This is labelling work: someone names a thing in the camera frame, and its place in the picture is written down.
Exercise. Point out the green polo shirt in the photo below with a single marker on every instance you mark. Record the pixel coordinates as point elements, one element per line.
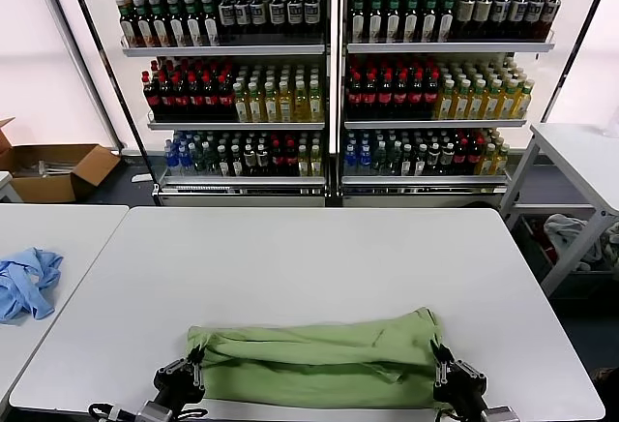
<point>314,364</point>

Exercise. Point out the dark green cloth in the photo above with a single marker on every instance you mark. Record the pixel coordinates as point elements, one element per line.
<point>613,243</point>

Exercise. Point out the dark storage basket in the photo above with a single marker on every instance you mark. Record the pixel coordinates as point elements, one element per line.
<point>529,240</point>

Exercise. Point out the white side table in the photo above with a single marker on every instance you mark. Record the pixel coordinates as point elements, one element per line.
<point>72,228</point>

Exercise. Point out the grey metal shelving unit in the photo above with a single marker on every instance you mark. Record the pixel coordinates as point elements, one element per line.
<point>425,194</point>
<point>242,194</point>

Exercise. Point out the black metal pole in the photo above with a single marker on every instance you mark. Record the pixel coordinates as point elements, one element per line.
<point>581,30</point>
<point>111,78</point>

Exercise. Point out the grey metal pole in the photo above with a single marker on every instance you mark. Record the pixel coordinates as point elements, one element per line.
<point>79,54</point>

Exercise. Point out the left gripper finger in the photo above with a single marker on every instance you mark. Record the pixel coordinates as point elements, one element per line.
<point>197,373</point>
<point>184,365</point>

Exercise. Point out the small white floor object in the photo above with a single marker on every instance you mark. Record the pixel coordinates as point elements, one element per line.
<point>141,178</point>

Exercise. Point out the open brown cardboard box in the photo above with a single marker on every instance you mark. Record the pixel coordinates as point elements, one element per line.
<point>43,189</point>

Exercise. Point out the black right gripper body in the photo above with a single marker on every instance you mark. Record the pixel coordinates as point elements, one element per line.
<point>462,390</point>

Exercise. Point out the white furniture corner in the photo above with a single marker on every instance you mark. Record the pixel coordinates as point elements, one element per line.
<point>7,189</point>

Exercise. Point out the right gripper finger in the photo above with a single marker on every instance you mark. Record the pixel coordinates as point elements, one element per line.
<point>438,373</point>
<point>464,370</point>

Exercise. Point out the grey metal shelf board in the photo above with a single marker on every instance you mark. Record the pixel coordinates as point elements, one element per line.
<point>242,181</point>
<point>237,125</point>
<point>435,123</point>
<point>450,47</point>
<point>222,50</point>
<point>425,180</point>

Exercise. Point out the pale yellow drink bottle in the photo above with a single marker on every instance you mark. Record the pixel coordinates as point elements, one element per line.
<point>303,160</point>
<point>315,160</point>
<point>500,159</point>
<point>487,158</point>

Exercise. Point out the red capped cola bottle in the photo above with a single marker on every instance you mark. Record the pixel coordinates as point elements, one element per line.
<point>195,98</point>
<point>370,98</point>
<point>209,98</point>
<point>290,158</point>
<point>151,98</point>
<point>430,98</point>
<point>355,98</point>
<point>165,98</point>
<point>474,156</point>
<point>400,98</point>
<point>180,98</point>
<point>415,98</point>
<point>276,158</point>
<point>225,98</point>
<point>385,98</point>
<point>460,156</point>

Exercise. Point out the crumpled light blue garment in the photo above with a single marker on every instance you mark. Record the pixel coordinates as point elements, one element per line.
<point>29,286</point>

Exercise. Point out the yellow juice bottle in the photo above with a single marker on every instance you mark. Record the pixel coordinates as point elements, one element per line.
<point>521,102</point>
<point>301,104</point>
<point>445,102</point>
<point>254,105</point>
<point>476,102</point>
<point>491,102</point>
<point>285,105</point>
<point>506,102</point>
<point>315,102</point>
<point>270,105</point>
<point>240,105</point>
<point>460,102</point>

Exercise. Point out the clear plastic packaging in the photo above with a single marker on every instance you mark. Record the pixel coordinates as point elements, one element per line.
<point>58,167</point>

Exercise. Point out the green capped tea bottle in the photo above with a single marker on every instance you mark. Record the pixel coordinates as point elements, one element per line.
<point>144,25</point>
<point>428,25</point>
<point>127,25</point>
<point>160,25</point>
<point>375,25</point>
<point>193,24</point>
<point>358,25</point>
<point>411,25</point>
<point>393,25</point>
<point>210,24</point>
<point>177,25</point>
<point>446,24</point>

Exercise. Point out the white capped dark tea bottle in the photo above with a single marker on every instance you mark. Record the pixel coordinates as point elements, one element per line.
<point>243,14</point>
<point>226,14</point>
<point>277,13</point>
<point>295,13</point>
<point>259,14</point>
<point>516,13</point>
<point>312,12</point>
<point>499,13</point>
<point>550,14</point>
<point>533,14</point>
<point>482,13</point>
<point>465,13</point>

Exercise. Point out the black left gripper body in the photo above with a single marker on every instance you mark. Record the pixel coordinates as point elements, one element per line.
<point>179,388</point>

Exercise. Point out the black label drink bottle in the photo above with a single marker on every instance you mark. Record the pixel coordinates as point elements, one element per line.
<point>420,160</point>
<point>406,160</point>
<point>249,159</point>
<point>222,160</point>
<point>433,157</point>
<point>447,157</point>
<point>236,160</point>
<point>262,159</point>

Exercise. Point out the blue label water bottle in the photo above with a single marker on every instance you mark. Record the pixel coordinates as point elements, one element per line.
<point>184,159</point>
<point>170,158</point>
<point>350,159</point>
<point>365,159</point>

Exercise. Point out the grey white clothes pile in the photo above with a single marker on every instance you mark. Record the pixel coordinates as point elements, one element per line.
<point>563,228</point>

